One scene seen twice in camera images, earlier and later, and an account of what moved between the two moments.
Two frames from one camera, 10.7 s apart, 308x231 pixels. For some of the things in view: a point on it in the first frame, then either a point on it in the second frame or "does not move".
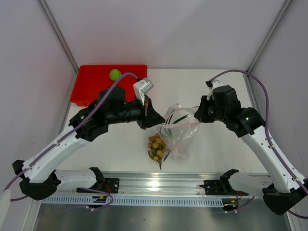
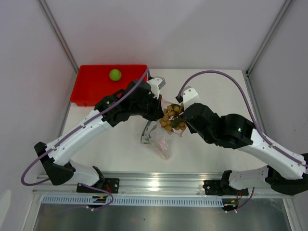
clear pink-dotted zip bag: (179, 129) → (156, 136)
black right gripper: (200, 114) → (191, 129)
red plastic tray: (90, 80) does not move
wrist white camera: (215, 83) → (190, 96)
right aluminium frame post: (282, 13) does not move
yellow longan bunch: (157, 150) → (173, 119)
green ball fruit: (115, 74) does not move
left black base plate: (110, 186) does not move
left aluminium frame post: (47, 13) does not move
